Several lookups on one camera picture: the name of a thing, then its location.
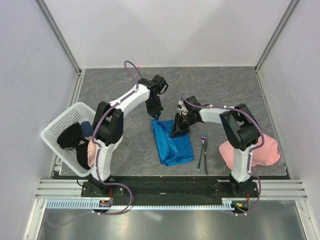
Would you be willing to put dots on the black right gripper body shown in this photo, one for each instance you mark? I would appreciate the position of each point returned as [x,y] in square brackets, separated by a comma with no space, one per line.
[184,121]

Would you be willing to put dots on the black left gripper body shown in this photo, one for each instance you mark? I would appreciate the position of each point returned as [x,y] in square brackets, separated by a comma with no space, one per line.
[153,105]

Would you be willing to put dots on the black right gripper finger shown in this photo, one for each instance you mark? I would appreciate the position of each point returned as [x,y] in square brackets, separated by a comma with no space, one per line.
[182,131]
[176,124]

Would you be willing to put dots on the blue cloth napkin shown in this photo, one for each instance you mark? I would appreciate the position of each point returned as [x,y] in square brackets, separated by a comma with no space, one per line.
[171,151]

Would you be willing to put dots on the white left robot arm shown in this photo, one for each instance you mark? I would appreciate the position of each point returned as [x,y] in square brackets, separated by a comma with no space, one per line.
[109,119]

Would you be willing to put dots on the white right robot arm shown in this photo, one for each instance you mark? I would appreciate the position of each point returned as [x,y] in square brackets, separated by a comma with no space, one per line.
[241,129]

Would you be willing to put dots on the iridescent rainbow fork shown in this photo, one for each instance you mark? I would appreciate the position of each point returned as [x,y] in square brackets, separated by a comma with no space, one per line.
[204,141]

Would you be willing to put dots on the silver table knife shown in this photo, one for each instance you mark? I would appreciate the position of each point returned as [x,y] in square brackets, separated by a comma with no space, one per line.
[205,147]

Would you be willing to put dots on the navy cloth in basket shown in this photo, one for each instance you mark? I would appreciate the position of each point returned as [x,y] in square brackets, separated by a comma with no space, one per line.
[86,128]

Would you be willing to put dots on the pink cap in basket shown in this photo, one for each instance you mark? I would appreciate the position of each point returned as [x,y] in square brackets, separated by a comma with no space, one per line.
[91,149]

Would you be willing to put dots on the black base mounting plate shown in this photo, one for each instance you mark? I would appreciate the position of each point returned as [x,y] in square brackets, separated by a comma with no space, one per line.
[127,190]

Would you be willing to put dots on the black cloth in basket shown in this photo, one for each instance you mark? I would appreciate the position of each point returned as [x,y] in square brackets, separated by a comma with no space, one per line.
[71,138]

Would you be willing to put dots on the pink baseball cap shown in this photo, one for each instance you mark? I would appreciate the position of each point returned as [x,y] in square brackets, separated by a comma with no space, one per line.
[266,155]

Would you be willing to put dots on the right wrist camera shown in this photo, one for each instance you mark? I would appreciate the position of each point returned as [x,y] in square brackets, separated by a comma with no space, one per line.
[187,105]

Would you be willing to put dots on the light blue cable duct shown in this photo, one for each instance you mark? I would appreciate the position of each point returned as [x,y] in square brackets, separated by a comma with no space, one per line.
[89,204]

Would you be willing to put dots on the left aluminium frame post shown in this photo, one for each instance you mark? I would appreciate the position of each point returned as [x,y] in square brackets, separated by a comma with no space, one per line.
[58,34]

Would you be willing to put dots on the aluminium frame post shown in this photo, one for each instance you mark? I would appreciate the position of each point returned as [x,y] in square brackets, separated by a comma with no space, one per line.
[58,34]
[276,33]

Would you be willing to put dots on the right aluminium frame post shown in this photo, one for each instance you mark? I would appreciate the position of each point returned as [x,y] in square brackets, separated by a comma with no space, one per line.
[276,33]

